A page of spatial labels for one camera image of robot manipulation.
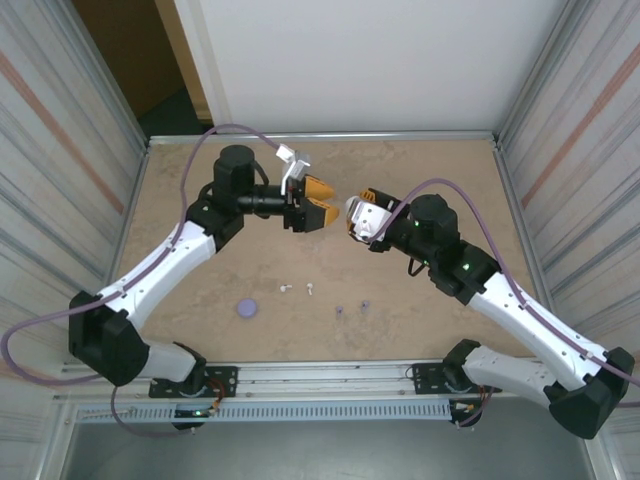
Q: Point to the purple earbud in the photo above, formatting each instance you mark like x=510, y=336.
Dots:
x=339, y=310
x=365, y=304

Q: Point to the purple earbud charging case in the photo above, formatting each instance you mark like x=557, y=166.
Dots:
x=247, y=307

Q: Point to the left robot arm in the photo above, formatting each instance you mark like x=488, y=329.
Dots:
x=165, y=270

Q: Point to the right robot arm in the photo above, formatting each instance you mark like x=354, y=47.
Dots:
x=540, y=320

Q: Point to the brown wooden door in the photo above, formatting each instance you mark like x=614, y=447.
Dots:
x=125, y=50

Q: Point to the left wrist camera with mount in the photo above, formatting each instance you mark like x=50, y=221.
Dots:
x=300, y=165

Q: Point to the aluminium table edge rail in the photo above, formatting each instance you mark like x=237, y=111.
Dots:
x=375, y=136

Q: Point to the aluminium side rail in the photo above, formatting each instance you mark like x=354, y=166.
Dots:
x=140, y=175
x=505, y=175

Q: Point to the aluminium mounting rail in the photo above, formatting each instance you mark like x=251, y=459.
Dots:
x=325, y=377

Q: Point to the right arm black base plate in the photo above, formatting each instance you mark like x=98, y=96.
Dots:
x=425, y=377

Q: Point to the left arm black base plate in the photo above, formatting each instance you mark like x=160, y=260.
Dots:
x=225, y=380

